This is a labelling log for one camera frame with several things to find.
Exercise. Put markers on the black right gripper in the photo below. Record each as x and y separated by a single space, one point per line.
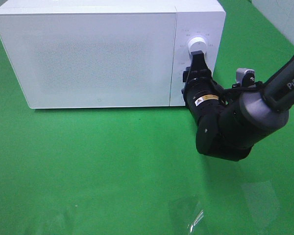
199 93

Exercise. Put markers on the white microwave knob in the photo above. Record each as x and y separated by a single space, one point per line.
197 44

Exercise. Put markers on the white microwave door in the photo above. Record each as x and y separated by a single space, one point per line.
91 60

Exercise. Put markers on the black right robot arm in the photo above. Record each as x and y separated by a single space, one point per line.
230 121

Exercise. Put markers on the white microwave oven body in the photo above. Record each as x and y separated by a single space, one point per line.
203 18

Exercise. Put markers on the clear tape strip front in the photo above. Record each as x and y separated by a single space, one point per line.
187 216

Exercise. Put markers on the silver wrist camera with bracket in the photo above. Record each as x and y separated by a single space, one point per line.
245 79

